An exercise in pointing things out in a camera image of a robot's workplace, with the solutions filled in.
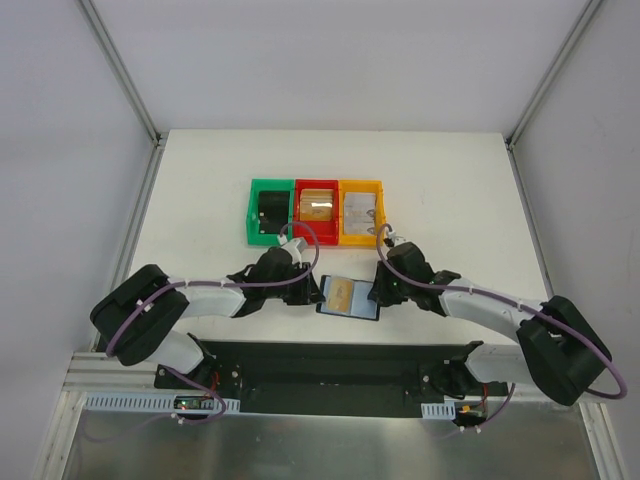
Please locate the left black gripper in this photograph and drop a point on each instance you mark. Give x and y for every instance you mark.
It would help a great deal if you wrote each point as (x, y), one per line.
(304, 285)

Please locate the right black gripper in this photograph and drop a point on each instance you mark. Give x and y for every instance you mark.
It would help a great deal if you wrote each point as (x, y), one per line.
(383, 290)

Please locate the gold VIP card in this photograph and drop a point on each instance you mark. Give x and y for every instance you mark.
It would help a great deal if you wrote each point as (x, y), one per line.
(339, 296)

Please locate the black card holder wallet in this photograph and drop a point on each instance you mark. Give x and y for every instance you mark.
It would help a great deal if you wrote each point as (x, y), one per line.
(362, 308)

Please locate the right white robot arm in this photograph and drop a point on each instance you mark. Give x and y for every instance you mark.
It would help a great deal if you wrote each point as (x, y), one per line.
(563, 354)

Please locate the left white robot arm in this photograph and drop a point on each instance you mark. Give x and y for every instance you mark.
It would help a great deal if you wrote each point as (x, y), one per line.
(137, 320)

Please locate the gold cards stack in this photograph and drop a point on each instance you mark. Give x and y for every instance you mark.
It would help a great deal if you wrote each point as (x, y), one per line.
(316, 205)

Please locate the silver VIP cards stack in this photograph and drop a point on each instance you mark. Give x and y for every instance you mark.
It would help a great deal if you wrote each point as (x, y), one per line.
(359, 209)

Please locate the red plastic bin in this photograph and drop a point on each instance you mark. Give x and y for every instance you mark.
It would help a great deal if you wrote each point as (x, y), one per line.
(327, 233)

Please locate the black wallets in green bin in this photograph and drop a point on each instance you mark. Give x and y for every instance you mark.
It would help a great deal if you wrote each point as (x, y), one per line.
(273, 211)

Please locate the yellow plastic bin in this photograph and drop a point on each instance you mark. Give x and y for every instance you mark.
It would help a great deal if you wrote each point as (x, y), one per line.
(354, 185)

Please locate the green plastic bin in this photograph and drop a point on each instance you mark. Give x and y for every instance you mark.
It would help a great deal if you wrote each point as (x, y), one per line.
(254, 238)

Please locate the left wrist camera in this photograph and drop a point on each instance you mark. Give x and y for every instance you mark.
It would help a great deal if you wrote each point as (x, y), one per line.
(295, 245)

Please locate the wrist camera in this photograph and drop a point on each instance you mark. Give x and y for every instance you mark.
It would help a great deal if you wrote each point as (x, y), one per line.
(393, 239)
(295, 245)

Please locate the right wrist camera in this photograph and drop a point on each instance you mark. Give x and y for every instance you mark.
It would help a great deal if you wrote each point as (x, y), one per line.
(393, 239)

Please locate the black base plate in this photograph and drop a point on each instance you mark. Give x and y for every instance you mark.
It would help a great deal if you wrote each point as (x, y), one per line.
(358, 380)

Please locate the right white cable duct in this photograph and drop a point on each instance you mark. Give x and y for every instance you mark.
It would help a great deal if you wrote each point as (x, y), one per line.
(439, 411)

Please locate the white cable duct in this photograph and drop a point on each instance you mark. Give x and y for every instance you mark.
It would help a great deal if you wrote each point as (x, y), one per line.
(152, 403)
(439, 411)

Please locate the left aluminium frame post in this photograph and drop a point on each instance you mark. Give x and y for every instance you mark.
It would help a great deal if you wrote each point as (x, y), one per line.
(109, 49)

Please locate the aluminium frame post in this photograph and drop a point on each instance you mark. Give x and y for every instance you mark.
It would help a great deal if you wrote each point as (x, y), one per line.
(579, 28)
(109, 49)

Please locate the left white cable duct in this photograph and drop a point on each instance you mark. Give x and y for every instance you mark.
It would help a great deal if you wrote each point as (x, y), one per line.
(152, 403)

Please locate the right aluminium frame post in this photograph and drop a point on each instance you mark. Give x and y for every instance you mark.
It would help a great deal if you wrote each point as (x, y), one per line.
(579, 28)

